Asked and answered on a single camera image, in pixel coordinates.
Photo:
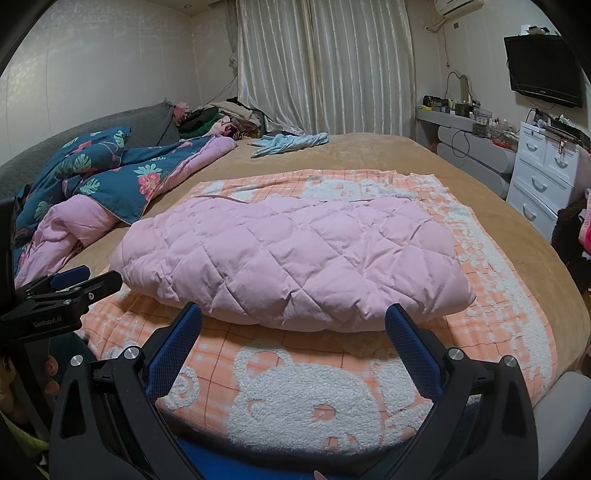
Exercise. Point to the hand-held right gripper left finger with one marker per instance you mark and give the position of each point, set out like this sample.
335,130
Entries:
178,350

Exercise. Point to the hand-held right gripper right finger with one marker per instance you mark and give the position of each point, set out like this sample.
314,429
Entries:
411,350

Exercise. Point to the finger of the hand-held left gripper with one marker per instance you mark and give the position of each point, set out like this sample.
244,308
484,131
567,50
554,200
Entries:
69,278
104,284

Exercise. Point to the pink quilted jacket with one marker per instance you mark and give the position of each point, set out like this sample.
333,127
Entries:
286,258

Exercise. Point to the pile of clothes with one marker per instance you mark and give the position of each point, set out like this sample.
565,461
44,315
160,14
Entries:
217,120

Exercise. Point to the person's left hand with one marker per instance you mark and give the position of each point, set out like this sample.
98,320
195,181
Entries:
51,374

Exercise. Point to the blue floral quilt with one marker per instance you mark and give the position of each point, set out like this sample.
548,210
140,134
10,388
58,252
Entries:
115,180

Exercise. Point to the orange checked blanket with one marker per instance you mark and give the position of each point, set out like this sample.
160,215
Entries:
286,392

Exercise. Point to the grey headboard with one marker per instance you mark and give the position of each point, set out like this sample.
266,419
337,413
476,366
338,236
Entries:
69,138

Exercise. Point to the dark cloth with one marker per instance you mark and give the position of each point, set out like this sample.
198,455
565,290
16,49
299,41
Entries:
565,240

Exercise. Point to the tan bed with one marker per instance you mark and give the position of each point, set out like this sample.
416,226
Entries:
369,152

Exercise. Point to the grey dressing table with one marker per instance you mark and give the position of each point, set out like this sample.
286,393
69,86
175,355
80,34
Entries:
480,157

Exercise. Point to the white drawer chest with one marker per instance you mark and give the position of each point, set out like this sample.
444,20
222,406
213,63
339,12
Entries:
540,180

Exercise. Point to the pink printed cloth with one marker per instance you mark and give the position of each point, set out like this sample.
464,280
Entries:
586,226

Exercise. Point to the light blue garment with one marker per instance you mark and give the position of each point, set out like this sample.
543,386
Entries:
291,143

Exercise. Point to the dressing table mirror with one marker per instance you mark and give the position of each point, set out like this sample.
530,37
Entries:
459,87

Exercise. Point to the white striped curtain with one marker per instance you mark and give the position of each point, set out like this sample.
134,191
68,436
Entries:
323,64

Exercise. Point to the black television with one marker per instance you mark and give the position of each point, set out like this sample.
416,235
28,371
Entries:
545,69

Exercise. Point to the white air conditioner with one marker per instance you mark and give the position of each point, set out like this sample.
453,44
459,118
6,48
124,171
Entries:
459,7

